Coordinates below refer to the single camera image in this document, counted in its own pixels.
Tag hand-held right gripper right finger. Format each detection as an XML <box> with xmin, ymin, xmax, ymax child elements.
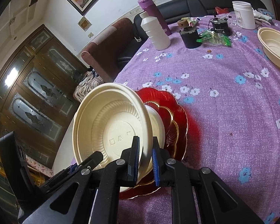
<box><xmin>151</xmin><ymin>136</ymin><xmax>265</xmax><ymax>224</ymax></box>

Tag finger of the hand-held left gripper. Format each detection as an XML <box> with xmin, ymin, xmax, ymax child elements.
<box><xmin>40</xmin><ymin>151</ymin><xmax>104</xmax><ymax>193</ymax></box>

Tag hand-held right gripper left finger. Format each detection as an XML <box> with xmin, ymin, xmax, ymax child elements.
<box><xmin>18</xmin><ymin>136</ymin><xmax>141</xmax><ymax>224</ymax></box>

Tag large cream ribbed bowl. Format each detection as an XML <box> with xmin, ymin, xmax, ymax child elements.
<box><xmin>72</xmin><ymin>83</ymin><xmax>154</xmax><ymax>176</ymax></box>

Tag white shallow dish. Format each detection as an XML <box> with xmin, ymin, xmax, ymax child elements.
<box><xmin>120</xmin><ymin>105</ymin><xmax>166</xmax><ymax>193</ymax></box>

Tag red gold-rimmed plate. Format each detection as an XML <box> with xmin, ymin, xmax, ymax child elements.
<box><xmin>119</xmin><ymin>87</ymin><xmax>189</xmax><ymax>200</ymax></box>

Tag brown patterned blanket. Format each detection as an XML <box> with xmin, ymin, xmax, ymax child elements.
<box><xmin>73</xmin><ymin>71</ymin><xmax>105</xmax><ymax>103</ymax></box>

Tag purple floral tablecloth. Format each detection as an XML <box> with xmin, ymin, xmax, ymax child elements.
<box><xmin>71</xmin><ymin>15</ymin><xmax>280</xmax><ymax>224</ymax></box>

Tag wooden glass-door cabinet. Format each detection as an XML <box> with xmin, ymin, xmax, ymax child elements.
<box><xmin>0</xmin><ymin>23</ymin><xmax>89</xmax><ymax>168</ymax></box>

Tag brown armchair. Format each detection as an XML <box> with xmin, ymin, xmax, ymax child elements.
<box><xmin>81</xmin><ymin>17</ymin><xmax>137</xmax><ymax>83</ymax></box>

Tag white plastic bottle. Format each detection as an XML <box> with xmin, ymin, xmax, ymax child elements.
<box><xmin>139</xmin><ymin>12</ymin><xmax>171</xmax><ymax>51</ymax></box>

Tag black cylinder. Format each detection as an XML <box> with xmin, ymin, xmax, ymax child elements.
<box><xmin>179</xmin><ymin>27</ymin><xmax>200</xmax><ymax>49</ymax></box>

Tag green packet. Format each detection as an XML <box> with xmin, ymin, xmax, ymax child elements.
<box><xmin>196</xmin><ymin>29</ymin><xmax>233</xmax><ymax>48</ymax></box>

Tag wooden spool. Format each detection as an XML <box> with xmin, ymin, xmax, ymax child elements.
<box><xmin>177</xmin><ymin>19</ymin><xmax>190</xmax><ymax>29</ymax></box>

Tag yellow snack packet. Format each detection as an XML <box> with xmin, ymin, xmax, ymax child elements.
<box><xmin>180</xmin><ymin>16</ymin><xmax>199</xmax><ymax>28</ymax></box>

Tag black motor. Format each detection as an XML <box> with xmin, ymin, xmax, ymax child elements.
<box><xmin>209</xmin><ymin>19</ymin><xmax>232</xmax><ymax>37</ymax></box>

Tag purple thermos flask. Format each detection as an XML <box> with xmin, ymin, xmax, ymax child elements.
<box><xmin>138</xmin><ymin>0</ymin><xmax>172</xmax><ymax>37</ymax></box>

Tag black leather sofa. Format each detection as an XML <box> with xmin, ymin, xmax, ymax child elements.
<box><xmin>117</xmin><ymin>0</ymin><xmax>267</xmax><ymax>69</ymax></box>

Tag small cream ribbed bowl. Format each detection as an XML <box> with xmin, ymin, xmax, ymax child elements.
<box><xmin>257</xmin><ymin>27</ymin><xmax>280</xmax><ymax>71</ymax></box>

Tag white plastic jar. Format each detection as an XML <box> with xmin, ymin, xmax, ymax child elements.
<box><xmin>232</xmin><ymin>1</ymin><xmax>256</xmax><ymax>30</ymax></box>

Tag white gloves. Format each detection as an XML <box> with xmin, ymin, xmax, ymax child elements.
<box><xmin>252</xmin><ymin>8</ymin><xmax>275</xmax><ymax>25</ymax></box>

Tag small wall plaque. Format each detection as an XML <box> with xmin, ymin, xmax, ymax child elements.
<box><xmin>78</xmin><ymin>16</ymin><xmax>92</xmax><ymax>32</ymax></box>

